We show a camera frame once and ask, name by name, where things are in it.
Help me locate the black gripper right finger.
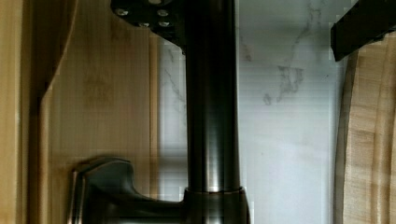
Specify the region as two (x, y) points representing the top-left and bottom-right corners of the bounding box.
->
(331, 0), (396, 62)

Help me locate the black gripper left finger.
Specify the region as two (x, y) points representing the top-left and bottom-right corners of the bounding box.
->
(110, 0), (187, 54)

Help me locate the dark bronze drawer handle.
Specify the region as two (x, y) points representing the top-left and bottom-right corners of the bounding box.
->
(67, 0), (250, 224)

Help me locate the bamboo cutting board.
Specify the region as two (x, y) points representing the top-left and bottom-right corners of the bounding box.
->
(333, 33), (396, 224)

